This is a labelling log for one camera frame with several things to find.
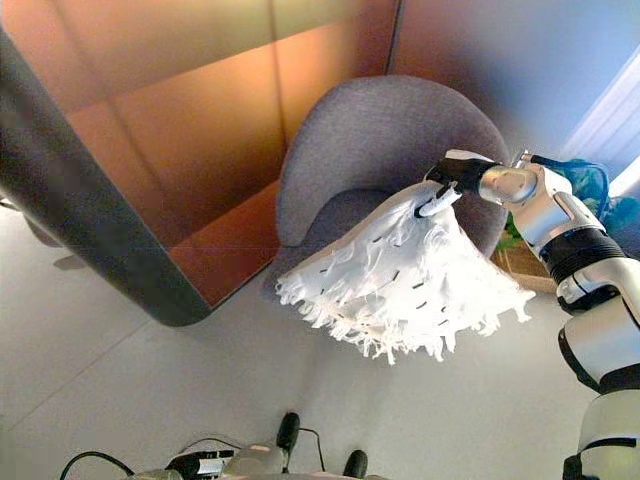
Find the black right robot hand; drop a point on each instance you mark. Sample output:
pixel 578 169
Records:
pixel 462 172

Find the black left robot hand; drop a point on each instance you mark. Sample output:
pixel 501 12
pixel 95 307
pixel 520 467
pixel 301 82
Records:
pixel 200 460

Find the white fringed blanket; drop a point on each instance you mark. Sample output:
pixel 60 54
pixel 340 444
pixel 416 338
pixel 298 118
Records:
pixel 400 280

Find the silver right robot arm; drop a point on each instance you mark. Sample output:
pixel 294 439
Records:
pixel 555 210

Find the grey fabric armchair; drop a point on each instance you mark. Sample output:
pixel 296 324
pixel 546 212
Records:
pixel 390 125

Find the black left robot foot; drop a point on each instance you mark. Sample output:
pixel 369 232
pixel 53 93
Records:
pixel 288 431

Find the black robot foot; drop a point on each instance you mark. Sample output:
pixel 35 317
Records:
pixel 356 462
pixel 288 431

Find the light wooden planter box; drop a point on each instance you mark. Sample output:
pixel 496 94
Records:
pixel 520 267

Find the green leafy potted plant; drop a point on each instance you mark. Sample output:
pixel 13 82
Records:
pixel 585 175

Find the black right robot foot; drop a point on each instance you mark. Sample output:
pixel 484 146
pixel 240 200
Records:
pixel 356 462

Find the glossy table with dark rim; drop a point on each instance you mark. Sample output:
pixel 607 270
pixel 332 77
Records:
pixel 100 225

